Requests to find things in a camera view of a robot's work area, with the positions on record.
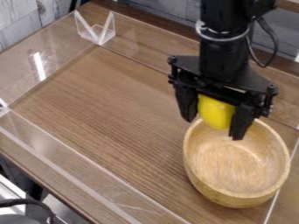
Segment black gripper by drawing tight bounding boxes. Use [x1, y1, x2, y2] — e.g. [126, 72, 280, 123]
[168, 23, 278, 141]

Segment black cable lower left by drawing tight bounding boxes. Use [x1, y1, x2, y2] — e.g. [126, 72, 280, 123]
[0, 198, 57, 224]

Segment clear acrylic corner bracket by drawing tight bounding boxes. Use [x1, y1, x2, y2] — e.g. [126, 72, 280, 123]
[73, 11, 116, 46]

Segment yellow lemon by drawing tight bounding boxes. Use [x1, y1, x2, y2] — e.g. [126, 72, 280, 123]
[198, 94, 235, 130]

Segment light wooden bowl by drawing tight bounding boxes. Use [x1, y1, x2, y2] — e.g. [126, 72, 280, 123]
[183, 120, 291, 208]

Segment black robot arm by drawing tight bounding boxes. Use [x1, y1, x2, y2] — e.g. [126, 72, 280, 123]
[168, 0, 278, 140]

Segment small black wrist cable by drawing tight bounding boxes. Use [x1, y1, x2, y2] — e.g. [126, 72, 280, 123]
[246, 16, 280, 68]

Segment clear acrylic enclosure walls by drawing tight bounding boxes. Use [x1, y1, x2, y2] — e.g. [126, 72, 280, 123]
[0, 12, 299, 224]

